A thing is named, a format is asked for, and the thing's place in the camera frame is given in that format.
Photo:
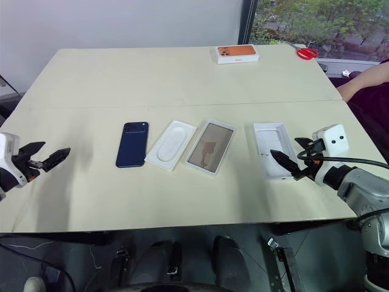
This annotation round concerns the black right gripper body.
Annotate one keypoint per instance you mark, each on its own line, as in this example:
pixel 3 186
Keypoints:
pixel 311 168

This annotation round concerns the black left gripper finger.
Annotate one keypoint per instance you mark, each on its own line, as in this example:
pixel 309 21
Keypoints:
pixel 32 148
pixel 56 158

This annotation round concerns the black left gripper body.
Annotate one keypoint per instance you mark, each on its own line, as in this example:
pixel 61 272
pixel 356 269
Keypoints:
pixel 25 165

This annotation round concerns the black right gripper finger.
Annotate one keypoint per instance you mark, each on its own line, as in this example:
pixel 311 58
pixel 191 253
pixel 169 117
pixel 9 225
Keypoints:
pixel 304 143
pixel 285 161

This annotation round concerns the white phone box base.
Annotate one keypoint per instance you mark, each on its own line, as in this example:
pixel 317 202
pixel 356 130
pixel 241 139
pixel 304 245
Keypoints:
pixel 273 143

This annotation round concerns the dark blue smartphone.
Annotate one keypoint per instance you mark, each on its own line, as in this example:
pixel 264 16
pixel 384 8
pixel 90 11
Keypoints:
pixel 132 146

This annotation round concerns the phone box lid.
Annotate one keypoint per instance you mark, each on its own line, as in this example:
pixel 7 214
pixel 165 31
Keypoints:
pixel 209 149

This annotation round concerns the white moulded tray insert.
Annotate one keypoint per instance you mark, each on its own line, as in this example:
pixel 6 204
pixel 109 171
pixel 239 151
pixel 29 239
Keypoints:
pixel 170 145

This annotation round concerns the person's bare forearm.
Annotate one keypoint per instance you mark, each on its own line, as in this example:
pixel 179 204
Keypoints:
pixel 361 80

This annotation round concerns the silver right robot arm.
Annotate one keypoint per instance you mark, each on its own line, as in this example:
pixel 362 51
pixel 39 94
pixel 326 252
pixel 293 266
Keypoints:
pixel 361 188

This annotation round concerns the orange print phone box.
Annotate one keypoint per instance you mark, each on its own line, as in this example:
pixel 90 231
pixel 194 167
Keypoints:
pixel 235 53

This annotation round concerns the person's dark clothing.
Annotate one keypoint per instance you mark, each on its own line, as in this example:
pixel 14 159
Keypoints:
pixel 373 118

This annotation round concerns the small white object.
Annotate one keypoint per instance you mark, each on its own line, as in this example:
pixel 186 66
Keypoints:
pixel 346 73

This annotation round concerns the grey window ledge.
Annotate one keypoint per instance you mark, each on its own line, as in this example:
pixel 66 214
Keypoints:
pixel 349 65

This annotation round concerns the dark rounded shape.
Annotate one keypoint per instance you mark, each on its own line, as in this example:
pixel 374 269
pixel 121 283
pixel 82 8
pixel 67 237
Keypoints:
pixel 231 261
pixel 155 264

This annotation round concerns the black table clamp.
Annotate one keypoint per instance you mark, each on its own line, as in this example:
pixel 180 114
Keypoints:
pixel 121 264

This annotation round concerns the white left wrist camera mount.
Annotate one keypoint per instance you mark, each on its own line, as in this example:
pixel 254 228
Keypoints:
pixel 7 149

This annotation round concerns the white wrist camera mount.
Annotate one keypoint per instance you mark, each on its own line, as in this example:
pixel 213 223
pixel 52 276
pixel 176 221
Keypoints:
pixel 334 137
pixel 7 149

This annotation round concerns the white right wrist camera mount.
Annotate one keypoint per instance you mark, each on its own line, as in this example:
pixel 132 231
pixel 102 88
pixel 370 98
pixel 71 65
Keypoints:
pixel 334 137

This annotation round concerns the black metal table bracket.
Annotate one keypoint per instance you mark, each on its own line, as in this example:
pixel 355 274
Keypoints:
pixel 285 264

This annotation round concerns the black window frame post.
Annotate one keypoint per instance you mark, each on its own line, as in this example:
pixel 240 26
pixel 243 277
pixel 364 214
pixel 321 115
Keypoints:
pixel 246 21

